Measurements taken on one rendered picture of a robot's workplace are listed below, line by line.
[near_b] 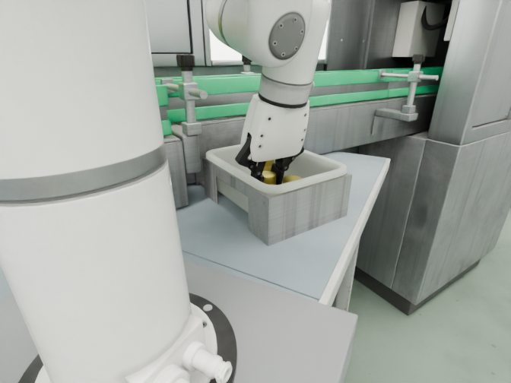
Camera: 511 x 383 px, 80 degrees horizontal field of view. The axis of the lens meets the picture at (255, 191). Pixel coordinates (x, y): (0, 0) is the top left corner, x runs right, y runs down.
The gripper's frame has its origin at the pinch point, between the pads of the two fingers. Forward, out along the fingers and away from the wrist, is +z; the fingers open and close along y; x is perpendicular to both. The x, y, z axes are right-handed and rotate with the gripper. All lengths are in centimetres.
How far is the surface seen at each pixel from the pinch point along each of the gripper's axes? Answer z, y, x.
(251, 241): 3.0, 8.4, 10.0
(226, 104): -5.5, -1.5, -20.8
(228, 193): 1.8, 7.2, -0.5
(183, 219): 6.1, 15.0, -1.3
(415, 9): -26, -84, -42
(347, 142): 7.2, -40.3, -16.7
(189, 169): -0.1, 11.9, -6.8
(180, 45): -12.7, 2.0, -39.7
